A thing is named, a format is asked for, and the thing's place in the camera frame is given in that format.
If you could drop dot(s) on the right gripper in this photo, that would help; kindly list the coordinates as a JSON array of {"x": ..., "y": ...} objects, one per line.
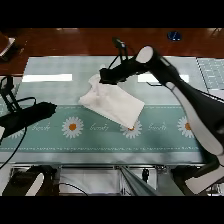
[{"x": 116, "y": 73}]

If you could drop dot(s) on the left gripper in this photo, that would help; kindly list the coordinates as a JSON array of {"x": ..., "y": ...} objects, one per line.
[{"x": 20, "y": 119}]

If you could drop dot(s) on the white garment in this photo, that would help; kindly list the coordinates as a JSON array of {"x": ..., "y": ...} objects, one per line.
[{"x": 116, "y": 103}]

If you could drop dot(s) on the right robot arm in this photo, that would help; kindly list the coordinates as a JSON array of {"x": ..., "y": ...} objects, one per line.
[{"x": 200, "y": 110}]

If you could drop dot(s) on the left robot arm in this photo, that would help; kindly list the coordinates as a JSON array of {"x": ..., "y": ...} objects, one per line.
[{"x": 20, "y": 181}]

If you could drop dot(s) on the blue round object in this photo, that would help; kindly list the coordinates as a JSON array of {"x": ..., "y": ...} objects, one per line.
[{"x": 174, "y": 36}]

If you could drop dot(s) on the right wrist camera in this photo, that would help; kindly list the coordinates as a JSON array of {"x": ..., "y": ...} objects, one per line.
[{"x": 120, "y": 46}]

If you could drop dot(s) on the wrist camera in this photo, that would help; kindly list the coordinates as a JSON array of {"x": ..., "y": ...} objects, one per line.
[
  {"x": 7, "y": 87},
  {"x": 120, "y": 46}
]

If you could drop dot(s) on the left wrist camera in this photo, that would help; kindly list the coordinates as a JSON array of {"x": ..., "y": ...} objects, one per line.
[{"x": 7, "y": 87}]

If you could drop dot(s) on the silver frame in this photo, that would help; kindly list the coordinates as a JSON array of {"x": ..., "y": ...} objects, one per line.
[{"x": 136, "y": 184}]

